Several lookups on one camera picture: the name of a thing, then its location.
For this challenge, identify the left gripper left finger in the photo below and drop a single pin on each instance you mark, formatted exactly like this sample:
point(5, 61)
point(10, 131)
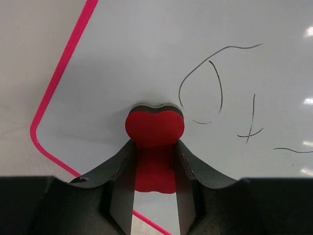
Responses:
point(117, 178)

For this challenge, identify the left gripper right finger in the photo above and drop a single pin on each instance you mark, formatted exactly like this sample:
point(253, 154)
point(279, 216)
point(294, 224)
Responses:
point(209, 202)

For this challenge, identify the red whiteboard eraser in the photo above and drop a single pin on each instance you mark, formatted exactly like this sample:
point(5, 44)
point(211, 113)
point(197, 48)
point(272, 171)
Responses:
point(155, 129)

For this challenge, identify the pink framed whiteboard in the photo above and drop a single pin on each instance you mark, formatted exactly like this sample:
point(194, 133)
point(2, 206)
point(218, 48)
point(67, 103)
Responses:
point(241, 71)

